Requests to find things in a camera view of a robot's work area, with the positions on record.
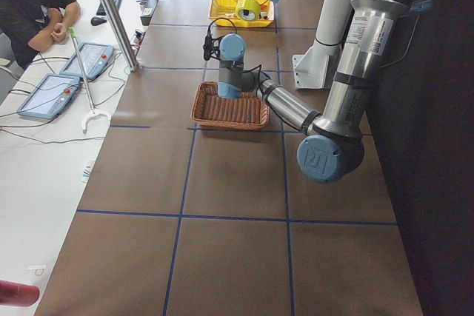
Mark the seated person black shirt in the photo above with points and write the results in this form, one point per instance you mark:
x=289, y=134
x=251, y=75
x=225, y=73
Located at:
x=34, y=26

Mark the black computer mouse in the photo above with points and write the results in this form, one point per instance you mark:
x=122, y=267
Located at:
x=97, y=20

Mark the red cylinder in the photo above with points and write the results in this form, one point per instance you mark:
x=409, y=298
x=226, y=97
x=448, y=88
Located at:
x=18, y=294

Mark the teach pendant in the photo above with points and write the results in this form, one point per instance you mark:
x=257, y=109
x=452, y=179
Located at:
x=50, y=97
x=95, y=58

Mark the yellow tape roll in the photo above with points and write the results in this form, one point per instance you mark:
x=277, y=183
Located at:
x=247, y=10

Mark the near teach pendant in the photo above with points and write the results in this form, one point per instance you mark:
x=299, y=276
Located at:
x=50, y=97

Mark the far teach pendant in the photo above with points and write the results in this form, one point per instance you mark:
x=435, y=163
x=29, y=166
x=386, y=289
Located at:
x=95, y=58

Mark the white reacher grabber stick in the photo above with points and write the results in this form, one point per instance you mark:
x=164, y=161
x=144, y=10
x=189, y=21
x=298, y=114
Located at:
x=94, y=112

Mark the yellow plastic basket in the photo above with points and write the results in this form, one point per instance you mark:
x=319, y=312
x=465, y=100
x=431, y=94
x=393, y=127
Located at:
x=219, y=8

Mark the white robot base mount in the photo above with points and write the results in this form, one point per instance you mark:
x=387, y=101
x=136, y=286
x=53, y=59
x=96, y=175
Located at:
x=315, y=69

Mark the brown wicker basket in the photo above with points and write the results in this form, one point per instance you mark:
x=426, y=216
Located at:
x=245, y=113

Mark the aluminium frame post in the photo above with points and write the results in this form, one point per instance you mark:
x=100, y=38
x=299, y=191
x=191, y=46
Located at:
x=120, y=34

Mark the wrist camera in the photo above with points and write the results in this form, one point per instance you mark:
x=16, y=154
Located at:
x=211, y=47

